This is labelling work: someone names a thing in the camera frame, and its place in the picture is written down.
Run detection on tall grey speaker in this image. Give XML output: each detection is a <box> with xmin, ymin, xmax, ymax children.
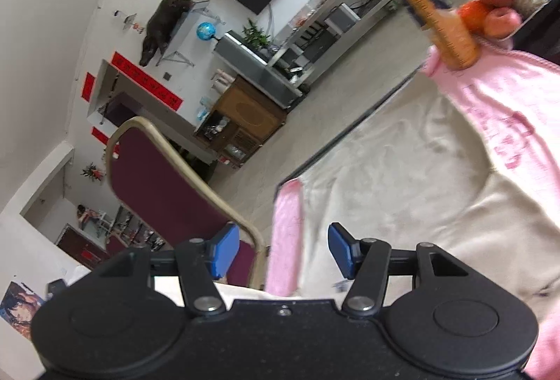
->
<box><xmin>213</xmin><ymin>30</ymin><xmax>303</xmax><ymax>110</ymax></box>

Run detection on wooden cabinet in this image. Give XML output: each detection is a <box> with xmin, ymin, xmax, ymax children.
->
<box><xmin>194</xmin><ymin>76</ymin><xmax>287</xmax><ymax>166</ymax></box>

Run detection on maroon chair with gold frame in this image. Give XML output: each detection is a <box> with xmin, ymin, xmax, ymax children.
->
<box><xmin>106</xmin><ymin>116</ymin><xmax>267</xmax><ymax>289</ymax></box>

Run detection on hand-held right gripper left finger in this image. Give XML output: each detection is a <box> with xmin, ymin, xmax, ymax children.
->
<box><xmin>91</xmin><ymin>221</ymin><xmax>240</xmax><ymax>316</ymax></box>

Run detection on person's right forearm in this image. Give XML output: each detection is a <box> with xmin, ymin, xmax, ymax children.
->
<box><xmin>523</xmin><ymin>310</ymin><xmax>560</xmax><ymax>380</ymax></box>

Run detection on silver subwoofer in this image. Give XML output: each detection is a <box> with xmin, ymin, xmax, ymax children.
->
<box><xmin>324</xmin><ymin>4</ymin><xmax>362</xmax><ymax>35</ymax></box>

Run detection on pink printed towel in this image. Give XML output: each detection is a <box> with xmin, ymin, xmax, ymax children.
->
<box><xmin>265</xmin><ymin>45</ymin><xmax>560</xmax><ymax>297</ymax></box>

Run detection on beige shorts with dark trim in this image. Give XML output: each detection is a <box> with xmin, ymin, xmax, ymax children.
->
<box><xmin>153</xmin><ymin>89</ymin><xmax>560</xmax><ymax>319</ymax></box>

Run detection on white kettle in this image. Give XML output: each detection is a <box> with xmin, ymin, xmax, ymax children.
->
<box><xmin>213</xmin><ymin>71</ymin><xmax>232</xmax><ymax>94</ymax></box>

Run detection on long red couplet banner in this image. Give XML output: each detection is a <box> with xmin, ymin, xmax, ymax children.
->
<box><xmin>111</xmin><ymin>52</ymin><xmax>183</xmax><ymax>112</ymax></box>
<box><xmin>92</xmin><ymin>126</ymin><xmax>119</xmax><ymax>157</ymax></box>

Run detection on red wall ornament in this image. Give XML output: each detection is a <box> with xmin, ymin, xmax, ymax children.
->
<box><xmin>81</xmin><ymin>163</ymin><xmax>106</xmax><ymax>182</ymax></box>

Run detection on green potted plant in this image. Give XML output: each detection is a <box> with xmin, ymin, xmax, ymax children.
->
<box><xmin>242</xmin><ymin>19</ymin><xmax>272</xmax><ymax>52</ymax></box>

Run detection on small tangerine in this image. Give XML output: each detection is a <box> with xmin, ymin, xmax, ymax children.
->
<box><xmin>458</xmin><ymin>0</ymin><xmax>490</xmax><ymax>35</ymax></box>

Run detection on pink apple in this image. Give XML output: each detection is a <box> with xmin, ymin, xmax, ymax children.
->
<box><xmin>483</xmin><ymin>7</ymin><xmax>523</xmax><ymax>40</ymax></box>

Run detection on dark carved root sculpture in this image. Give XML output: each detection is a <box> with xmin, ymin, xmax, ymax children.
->
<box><xmin>140</xmin><ymin>0</ymin><xmax>195</xmax><ymax>66</ymax></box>

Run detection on short red banner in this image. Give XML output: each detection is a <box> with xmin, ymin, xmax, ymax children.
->
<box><xmin>82</xmin><ymin>73</ymin><xmax>97</xmax><ymax>103</ymax></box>

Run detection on wall poster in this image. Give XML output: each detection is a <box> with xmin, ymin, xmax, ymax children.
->
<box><xmin>0</xmin><ymin>281</ymin><xmax>44</xmax><ymax>339</ymax></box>

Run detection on wall shelf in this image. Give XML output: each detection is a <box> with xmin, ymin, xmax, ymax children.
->
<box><xmin>155</xmin><ymin>0</ymin><xmax>211</xmax><ymax>66</ymax></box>

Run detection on metal fruit tray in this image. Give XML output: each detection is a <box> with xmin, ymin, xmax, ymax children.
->
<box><xmin>503</xmin><ymin>0</ymin><xmax>560</xmax><ymax>42</ymax></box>

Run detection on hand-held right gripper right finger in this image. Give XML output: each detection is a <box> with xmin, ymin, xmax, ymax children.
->
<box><xmin>328</xmin><ymin>221</ymin><xmax>476</xmax><ymax>316</ymax></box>

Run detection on silver television stand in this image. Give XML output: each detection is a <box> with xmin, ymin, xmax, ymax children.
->
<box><xmin>267</xmin><ymin>0</ymin><xmax>403</xmax><ymax>92</ymax></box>

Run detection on orange juice bottle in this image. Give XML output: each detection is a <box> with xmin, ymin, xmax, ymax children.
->
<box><xmin>366</xmin><ymin>0</ymin><xmax>481</xmax><ymax>70</ymax></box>

